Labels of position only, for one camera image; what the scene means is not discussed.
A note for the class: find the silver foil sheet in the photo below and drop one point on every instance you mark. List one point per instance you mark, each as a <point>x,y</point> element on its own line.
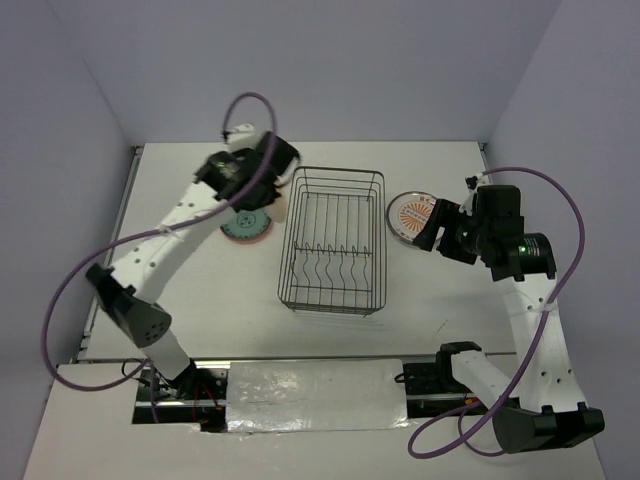
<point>314,396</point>

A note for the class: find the cream plate floral print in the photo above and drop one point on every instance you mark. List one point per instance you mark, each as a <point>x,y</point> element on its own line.
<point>277,210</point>

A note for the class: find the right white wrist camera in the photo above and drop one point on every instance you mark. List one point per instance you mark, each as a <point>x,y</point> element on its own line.
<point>473,183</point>

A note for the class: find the wire dish rack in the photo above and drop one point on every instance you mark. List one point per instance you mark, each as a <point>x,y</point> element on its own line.
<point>334,254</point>

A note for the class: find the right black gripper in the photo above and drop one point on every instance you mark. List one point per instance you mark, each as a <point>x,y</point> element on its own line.
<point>446,214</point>

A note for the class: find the white plate green rim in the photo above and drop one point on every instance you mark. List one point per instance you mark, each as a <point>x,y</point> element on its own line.
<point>391,230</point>

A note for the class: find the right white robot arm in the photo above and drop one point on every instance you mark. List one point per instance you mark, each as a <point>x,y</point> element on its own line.
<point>541,407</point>

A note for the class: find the black metal base rail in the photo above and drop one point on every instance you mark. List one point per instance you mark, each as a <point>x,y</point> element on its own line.
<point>204,405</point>

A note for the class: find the green patterned plate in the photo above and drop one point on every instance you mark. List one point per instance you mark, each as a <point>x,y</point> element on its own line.
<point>247,226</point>

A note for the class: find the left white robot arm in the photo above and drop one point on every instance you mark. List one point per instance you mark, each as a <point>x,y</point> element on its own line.
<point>246,176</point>

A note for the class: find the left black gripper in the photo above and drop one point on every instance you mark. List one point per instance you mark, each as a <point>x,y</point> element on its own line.
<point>274,195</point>

